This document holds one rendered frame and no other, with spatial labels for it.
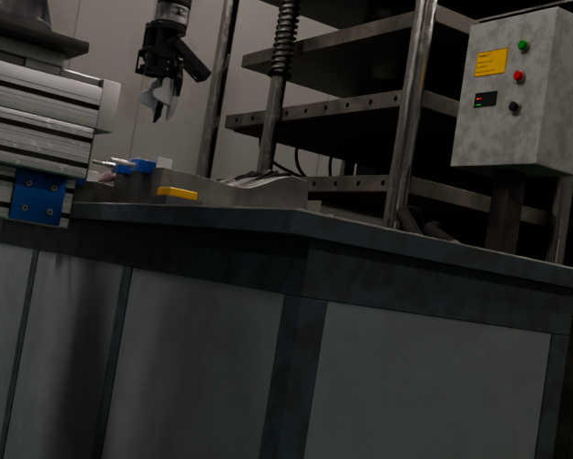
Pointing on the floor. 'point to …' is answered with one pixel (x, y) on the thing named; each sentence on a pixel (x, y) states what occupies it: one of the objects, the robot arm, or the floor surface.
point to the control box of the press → (522, 108)
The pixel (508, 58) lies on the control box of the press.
